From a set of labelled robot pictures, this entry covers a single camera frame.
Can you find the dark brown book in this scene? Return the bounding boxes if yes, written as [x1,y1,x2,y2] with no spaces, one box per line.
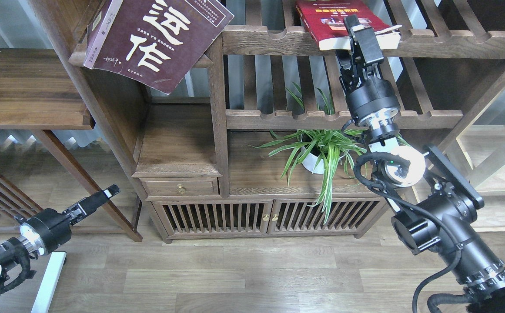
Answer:
[83,0,234,94]

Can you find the white stand leg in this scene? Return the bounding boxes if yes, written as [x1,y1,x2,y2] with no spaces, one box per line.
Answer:
[31,251,67,313]

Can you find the dark wooden side table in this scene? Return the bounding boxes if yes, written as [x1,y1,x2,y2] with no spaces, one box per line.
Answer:
[0,48,143,242]

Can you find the white plant pot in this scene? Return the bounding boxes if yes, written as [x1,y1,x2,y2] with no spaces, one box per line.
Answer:
[302,150,325,174]

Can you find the red paperback book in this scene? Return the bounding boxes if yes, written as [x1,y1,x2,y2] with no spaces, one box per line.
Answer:
[295,0,400,51]

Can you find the green spider plant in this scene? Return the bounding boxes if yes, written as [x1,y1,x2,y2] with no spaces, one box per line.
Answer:
[255,82,415,225]

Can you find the light wooden shelf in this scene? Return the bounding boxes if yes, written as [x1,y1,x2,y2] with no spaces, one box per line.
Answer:
[402,59,505,231]

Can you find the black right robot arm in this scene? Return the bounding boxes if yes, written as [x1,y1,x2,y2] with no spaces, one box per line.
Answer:
[336,15,505,313]

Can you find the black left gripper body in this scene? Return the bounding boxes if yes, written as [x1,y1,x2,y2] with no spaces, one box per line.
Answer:
[17,193,107,256]

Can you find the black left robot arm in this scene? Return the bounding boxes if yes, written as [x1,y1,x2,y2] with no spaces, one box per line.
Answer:
[0,184,120,295]

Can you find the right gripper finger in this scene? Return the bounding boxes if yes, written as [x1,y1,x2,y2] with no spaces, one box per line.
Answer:
[344,14,361,33]

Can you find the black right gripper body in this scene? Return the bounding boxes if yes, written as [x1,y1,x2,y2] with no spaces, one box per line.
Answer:
[336,26,400,127]

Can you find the brass drawer knob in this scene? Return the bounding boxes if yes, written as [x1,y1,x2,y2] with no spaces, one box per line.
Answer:
[177,184,186,194]

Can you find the dark wooden bookshelf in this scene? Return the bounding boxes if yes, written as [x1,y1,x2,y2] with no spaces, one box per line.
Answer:
[28,0,505,243]

